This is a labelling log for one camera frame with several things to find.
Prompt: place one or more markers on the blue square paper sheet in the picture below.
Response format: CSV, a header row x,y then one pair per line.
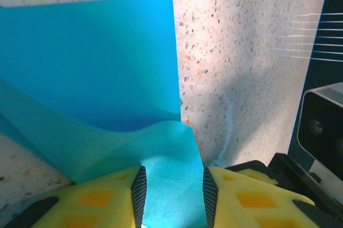
x,y
93,64

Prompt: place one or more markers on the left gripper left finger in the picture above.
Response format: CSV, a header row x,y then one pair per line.
x,y
93,206

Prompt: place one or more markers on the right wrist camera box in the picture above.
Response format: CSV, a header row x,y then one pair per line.
x,y
321,110

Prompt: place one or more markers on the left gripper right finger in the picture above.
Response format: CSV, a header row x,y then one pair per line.
x,y
246,206

